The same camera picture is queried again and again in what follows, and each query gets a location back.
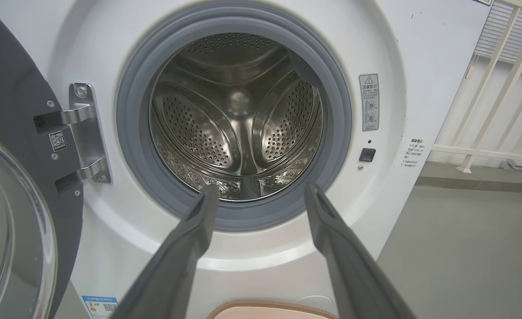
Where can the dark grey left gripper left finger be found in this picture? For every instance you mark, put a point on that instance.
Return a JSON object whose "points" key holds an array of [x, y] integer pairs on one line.
{"points": [[176, 266]]}

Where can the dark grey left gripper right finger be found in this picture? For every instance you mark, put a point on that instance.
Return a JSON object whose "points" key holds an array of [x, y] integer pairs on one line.
{"points": [[353, 274]]}

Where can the dark round glass washer door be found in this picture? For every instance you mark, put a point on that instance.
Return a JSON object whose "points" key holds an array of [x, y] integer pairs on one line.
{"points": [[13, 97]]}

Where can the cream perforated laundry basket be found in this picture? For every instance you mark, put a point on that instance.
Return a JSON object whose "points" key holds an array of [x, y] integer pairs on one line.
{"points": [[269, 311]]}

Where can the silver metal door hinge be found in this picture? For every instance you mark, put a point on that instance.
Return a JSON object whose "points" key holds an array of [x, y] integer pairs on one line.
{"points": [[88, 133]]}

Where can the white front-load washing machine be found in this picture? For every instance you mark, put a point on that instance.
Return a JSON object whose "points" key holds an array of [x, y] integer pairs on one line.
{"points": [[110, 53]]}

